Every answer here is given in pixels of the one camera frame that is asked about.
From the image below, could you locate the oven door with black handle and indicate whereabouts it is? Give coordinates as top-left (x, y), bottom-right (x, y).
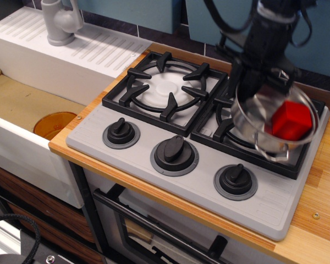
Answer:
top-left (92, 183), bottom-right (254, 264)

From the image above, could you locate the wood grain drawer front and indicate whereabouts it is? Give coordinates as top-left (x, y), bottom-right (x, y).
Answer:
top-left (0, 167), bottom-right (105, 263)

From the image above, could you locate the black left burner grate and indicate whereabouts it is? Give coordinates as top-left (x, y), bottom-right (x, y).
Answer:
top-left (102, 52), bottom-right (228, 137)

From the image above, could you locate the white toy sink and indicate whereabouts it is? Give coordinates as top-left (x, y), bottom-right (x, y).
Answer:
top-left (0, 7), bottom-right (151, 208)

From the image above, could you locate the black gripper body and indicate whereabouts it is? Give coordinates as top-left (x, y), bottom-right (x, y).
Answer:
top-left (227, 49), bottom-right (302, 102)

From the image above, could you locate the red wooden cube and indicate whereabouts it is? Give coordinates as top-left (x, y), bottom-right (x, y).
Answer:
top-left (271, 101), bottom-right (313, 141)

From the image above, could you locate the black right stove knob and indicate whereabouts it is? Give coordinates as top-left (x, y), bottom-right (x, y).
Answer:
top-left (213, 163), bottom-right (258, 201)

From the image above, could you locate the black middle stove knob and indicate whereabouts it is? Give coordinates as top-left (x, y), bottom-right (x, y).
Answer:
top-left (150, 135), bottom-right (199, 177)

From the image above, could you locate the grey toy faucet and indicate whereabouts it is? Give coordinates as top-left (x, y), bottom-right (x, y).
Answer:
top-left (41, 0), bottom-right (84, 46)

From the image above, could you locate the small stainless steel pan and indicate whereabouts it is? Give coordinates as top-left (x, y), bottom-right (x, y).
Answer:
top-left (231, 85), bottom-right (320, 162)

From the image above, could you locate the grey toy stove top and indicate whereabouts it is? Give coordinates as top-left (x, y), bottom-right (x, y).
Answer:
top-left (66, 52), bottom-right (330, 240)

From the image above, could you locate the black burner grate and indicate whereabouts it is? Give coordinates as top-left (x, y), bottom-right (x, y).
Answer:
top-left (102, 52), bottom-right (228, 137)
top-left (191, 89), bottom-right (326, 179)

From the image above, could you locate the black right burner grate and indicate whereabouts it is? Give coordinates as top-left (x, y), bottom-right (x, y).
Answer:
top-left (191, 89), bottom-right (326, 179)

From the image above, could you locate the black stove knob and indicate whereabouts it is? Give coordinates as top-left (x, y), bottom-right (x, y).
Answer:
top-left (213, 163), bottom-right (258, 201)
top-left (102, 118), bottom-right (140, 150)
top-left (150, 135), bottom-right (199, 177)

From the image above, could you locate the black braided foreground cable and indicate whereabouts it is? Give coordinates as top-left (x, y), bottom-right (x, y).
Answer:
top-left (0, 213), bottom-right (42, 264)

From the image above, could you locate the black left stove knob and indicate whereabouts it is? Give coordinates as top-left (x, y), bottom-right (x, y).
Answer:
top-left (102, 118), bottom-right (140, 150)

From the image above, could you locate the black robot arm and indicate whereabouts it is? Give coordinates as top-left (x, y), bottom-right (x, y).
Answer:
top-left (229, 1), bottom-right (317, 102)

